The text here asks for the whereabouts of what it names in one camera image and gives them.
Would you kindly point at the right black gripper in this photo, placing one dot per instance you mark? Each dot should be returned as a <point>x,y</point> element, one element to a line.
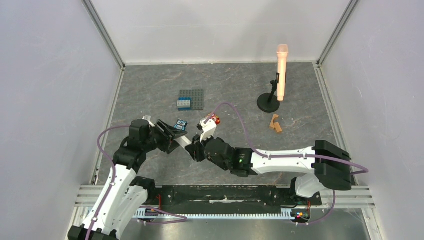
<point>199,151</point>

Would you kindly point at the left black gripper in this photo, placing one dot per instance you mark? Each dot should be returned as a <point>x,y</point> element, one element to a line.
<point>169,134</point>

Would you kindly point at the white remote control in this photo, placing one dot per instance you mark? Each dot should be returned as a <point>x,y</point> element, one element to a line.
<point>183,141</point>

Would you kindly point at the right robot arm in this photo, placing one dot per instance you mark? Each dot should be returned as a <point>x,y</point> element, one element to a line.
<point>323,166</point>

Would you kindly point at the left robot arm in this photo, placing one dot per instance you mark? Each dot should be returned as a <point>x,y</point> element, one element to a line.
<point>124,191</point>

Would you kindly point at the blue owl toy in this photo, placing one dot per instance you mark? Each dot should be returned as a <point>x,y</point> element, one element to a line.
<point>181,125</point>

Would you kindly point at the red owl toy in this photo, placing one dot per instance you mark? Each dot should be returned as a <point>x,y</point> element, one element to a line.
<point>215,118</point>

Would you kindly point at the blue grey lego brick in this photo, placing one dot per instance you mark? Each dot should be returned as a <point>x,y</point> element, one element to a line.
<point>183,104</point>

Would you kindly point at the grey lego baseplate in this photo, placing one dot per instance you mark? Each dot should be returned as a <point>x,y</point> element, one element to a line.
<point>196,98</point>

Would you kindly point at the brown wooden block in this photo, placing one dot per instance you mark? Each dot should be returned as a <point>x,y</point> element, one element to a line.
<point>273,121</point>
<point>277,128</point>

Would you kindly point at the black microphone stand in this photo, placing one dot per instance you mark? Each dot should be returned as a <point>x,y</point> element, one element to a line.
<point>268,102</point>

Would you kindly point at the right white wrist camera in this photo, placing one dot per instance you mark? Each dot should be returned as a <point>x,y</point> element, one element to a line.
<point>207,129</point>

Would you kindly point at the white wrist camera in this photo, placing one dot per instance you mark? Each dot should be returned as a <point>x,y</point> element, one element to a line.
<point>207,129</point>
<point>148,119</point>

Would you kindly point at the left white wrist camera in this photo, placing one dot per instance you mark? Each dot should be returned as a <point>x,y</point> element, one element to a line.
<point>148,119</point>

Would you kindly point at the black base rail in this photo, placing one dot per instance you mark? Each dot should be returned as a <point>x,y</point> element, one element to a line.
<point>227,199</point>

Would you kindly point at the white cable duct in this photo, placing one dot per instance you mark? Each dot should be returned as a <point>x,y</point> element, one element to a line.
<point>284,214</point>

